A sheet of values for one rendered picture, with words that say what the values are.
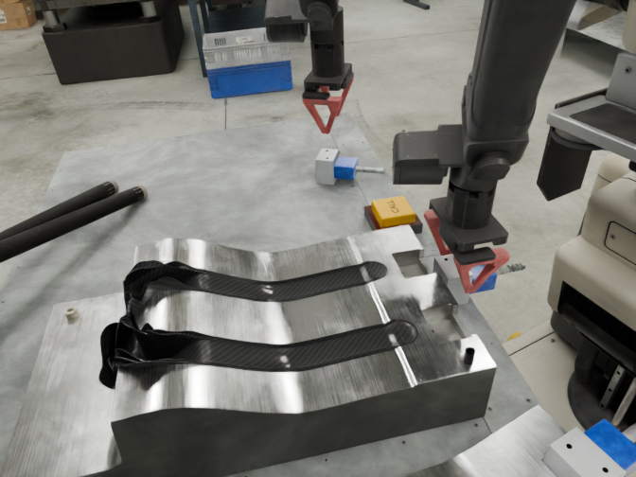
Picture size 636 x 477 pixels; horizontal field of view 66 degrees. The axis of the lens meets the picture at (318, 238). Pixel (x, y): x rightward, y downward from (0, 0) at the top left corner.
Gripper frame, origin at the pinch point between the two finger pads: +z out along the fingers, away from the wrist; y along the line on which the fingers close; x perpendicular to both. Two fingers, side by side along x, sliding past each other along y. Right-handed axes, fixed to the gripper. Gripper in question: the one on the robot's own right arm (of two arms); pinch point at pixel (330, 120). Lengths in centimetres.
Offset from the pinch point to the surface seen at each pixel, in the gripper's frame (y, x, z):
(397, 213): 15.6, 15.0, 8.6
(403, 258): 32.0, 18.1, 4.5
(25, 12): -409, -466, 84
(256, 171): 0.1, -16.8, 12.7
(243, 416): 61, 7, 2
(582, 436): 55, 37, 4
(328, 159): 2.1, -0.1, 7.2
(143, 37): -270, -223, 66
